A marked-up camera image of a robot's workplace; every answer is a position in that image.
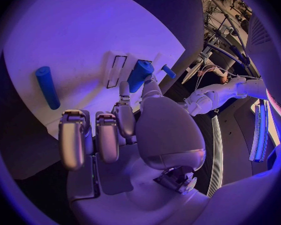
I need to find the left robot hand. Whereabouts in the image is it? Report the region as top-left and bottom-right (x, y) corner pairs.
(182, 89), (217, 117)

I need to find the thick blue cylinder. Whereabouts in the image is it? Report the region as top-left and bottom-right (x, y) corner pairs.
(126, 59), (155, 94)

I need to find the white task board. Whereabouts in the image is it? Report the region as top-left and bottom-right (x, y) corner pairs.
(3, 0), (187, 141)

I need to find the person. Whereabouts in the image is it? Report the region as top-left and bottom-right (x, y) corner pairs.
(197, 58), (229, 84)

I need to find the small blue peg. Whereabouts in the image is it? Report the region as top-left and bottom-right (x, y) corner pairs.
(160, 64), (178, 79)

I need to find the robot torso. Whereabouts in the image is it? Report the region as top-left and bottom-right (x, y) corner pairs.
(191, 96), (281, 199)

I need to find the glowing light bar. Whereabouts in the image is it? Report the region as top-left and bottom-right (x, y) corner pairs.
(248, 98), (270, 163)

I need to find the long blue cylinder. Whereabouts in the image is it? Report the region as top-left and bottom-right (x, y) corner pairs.
(34, 65), (62, 111)

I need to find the white cable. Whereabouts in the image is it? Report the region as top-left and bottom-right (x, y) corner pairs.
(195, 63), (248, 91)

